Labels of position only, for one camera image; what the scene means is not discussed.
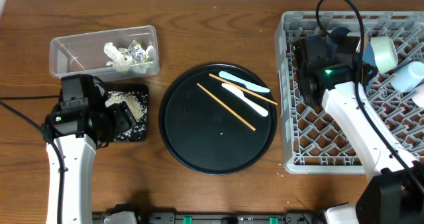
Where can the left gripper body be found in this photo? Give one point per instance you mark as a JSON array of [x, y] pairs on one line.
[[119, 119]]

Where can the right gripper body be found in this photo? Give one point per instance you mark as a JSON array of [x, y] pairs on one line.
[[365, 70]]

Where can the mint green bowl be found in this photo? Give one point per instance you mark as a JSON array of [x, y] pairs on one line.
[[384, 53]]

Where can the white tissue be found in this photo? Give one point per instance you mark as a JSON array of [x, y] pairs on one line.
[[118, 56], [150, 54]]

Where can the yellow foil snack wrapper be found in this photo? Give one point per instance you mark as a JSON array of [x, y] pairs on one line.
[[136, 52]]

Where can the light blue cup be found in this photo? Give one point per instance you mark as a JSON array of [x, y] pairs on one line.
[[408, 77]]

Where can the white paper cup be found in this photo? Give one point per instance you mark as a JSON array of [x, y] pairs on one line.
[[418, 96]]

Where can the round black serving tray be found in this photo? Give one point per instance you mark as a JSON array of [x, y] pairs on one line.
[[203, 135]]

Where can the dark blue plate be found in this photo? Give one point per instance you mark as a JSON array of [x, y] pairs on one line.
[[368, 54]]

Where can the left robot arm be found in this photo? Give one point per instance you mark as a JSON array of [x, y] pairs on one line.
[[77, 126]]

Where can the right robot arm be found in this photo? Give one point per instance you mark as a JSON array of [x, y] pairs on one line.
[[330, 75]]

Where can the clear plastic waste bin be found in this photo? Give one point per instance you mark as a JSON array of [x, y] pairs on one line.
[[83, 54]]

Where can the grey dishwasher rack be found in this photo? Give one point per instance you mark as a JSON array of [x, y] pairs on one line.
[[312, 142]]

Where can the black rectangular tray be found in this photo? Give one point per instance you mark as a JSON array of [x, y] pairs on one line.
[[104, 89]]

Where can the left wooden chopstick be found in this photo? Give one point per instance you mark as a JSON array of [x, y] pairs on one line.
[[227, 107]]

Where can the wooden chopstick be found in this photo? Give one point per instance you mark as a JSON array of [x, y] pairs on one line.
[[227, 107], [243, 89]]

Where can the light blue plastic knife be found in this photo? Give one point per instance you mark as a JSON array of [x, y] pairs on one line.
[[249, 85]]

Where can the right wooden chopstick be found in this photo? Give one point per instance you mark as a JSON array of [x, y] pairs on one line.
[[243, 89]]

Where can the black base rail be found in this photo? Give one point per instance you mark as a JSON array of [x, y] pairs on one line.
[[192, 218]]

